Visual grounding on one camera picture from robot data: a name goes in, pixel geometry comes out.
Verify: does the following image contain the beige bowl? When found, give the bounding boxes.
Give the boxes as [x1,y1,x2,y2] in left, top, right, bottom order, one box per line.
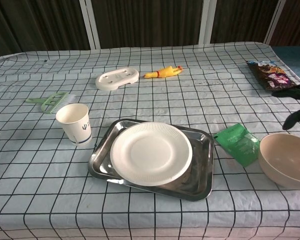
[258,132,300,190]

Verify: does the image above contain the white paper plate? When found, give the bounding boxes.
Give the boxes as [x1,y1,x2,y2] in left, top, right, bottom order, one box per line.
[109,121,194,187]

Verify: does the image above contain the white paper cup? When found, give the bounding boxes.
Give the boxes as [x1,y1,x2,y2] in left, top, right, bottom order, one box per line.
[55,102,93,147]

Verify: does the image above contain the stainless steel tray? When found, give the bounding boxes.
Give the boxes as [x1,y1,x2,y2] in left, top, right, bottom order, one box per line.
[87,118,215,202]

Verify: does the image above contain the dark brown snack packet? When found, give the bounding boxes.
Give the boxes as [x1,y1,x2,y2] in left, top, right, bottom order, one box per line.
[246,59,300,92]

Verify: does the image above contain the green sachet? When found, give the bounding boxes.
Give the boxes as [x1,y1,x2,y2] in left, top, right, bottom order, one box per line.
[212,122,261,168]

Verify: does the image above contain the yellow rubber chicken toy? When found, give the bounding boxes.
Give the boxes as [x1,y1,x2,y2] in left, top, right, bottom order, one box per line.
[142,65,184,81]

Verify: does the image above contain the white oval soap dish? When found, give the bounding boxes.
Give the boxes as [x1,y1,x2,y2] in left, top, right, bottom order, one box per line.
[95,66,140,91]

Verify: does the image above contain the green cleaning brush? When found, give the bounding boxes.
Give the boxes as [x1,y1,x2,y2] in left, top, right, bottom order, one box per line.
[24,91,77,115]

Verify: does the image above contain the checked tablecloth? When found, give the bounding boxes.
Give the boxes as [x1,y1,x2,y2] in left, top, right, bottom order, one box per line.
[0,41,300,240]

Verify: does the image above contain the white partition post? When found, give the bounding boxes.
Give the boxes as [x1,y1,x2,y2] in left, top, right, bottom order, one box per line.
[263,0,287,46]
[198,0,217,45]
[78,0,101,50]

